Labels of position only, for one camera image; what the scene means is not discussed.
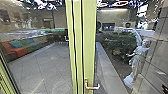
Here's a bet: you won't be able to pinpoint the green framed glass door wall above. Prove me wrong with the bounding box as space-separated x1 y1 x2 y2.
0 0 168 94

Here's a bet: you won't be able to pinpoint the white garden statue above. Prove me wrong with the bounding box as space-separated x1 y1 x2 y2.
122 27 152 90

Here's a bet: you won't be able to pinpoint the multicolour outdoor sofa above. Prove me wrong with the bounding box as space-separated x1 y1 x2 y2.
0 29 68 64

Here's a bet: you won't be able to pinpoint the silver door handle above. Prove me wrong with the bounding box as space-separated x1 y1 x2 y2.
83 77 101 92

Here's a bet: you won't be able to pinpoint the green garden shrubs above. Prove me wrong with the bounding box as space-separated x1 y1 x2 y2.
99 31 138 65

